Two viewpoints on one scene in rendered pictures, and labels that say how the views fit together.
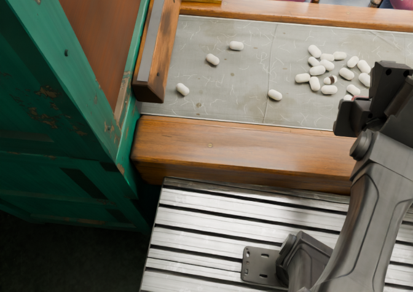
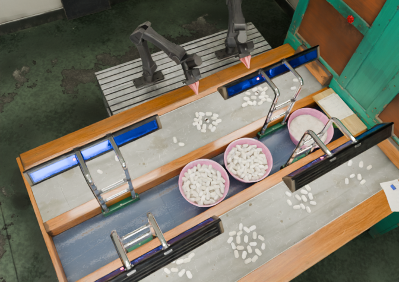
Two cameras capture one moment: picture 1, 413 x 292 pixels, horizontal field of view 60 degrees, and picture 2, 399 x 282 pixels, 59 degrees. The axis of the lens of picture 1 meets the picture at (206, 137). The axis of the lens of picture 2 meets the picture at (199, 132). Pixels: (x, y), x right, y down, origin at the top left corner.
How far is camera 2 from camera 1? 217 cm
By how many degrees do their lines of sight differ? 52
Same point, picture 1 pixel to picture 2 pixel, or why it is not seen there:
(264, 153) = (257, 60)
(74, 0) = (314, 6)
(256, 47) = (287, 92)
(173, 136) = (284, 51)
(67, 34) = not seen: outside the picture
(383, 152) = (243, 21)
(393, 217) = (236, 10)
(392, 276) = (203, 63)
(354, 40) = (259, 113)
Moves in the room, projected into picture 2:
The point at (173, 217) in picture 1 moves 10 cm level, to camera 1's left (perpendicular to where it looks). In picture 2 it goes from (266, 47) to (276, 42)
